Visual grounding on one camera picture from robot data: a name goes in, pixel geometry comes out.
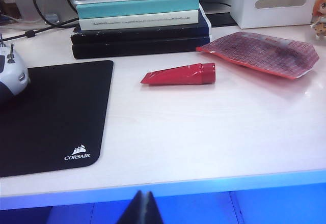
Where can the white storage box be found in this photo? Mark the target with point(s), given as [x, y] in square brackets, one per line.
[280, 15]

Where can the white hardcover book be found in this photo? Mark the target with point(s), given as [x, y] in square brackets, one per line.
[140, 20]

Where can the orange-haired anime figurine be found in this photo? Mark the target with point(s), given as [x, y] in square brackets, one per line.
[321, 5]

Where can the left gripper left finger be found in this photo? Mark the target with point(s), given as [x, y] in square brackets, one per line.
[133, 212]

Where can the grey RC controller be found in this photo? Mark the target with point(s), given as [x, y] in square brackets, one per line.
[10, 73]

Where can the red patterned pouch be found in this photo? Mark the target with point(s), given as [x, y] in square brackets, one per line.
[259, 53]

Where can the black hardcover book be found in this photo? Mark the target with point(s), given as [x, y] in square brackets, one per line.
[127, 49]

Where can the red chili pepper toy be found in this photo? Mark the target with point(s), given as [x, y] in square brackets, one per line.
[183, 75]

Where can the black Corsair mouse pad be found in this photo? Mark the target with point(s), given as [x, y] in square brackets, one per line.
[51, 112]

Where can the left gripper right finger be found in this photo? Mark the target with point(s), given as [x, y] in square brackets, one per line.
[152, 212]

